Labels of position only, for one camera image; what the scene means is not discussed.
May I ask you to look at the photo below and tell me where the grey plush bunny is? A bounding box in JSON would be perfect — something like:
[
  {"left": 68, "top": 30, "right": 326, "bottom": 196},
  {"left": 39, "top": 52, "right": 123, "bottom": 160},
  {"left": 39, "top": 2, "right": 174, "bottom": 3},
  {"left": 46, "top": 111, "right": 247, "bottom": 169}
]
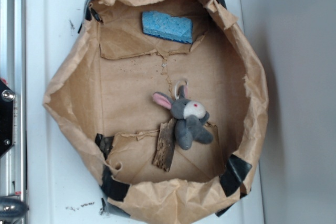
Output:
[{"left": 152, "top": 79, "right": 213, "bottom": 150}]

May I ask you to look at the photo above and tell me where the brown wood chip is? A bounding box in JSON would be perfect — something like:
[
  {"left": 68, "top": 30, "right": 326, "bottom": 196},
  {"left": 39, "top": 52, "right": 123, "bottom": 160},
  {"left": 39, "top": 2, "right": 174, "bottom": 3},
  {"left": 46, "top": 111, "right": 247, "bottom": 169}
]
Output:
[{"left": 152, "top": 118, "right": 176, "bottom": 172}]

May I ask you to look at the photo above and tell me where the brown paper bag tray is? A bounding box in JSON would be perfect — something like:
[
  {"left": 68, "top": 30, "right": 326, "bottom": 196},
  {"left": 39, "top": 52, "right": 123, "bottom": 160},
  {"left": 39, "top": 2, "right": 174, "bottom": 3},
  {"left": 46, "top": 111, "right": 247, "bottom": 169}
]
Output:
[{"left": 43, "top": 0, "right": 268, "bottom": 223}]

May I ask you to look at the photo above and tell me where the blue sponge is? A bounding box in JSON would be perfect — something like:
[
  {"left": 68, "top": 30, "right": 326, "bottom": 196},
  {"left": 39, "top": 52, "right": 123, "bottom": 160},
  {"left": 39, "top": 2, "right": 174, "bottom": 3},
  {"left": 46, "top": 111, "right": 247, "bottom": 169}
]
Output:
[{"left": 142, "top": 11, "right": 193, "bottom": 44}]

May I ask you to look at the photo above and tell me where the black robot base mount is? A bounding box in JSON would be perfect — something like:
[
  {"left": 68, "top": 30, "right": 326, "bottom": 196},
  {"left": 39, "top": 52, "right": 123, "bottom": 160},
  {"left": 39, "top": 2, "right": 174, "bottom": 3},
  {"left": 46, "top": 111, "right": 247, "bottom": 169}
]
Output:
[{"left": 0, "top": 78, "right": 16, "bottom": 157}]

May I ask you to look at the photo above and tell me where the aluminium frame rail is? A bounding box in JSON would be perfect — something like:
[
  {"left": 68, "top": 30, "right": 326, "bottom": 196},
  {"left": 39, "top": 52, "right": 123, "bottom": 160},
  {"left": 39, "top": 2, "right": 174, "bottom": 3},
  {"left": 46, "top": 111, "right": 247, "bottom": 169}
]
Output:
[{"left": 1, "top": 0, "right": 29, "bottom": 223}]

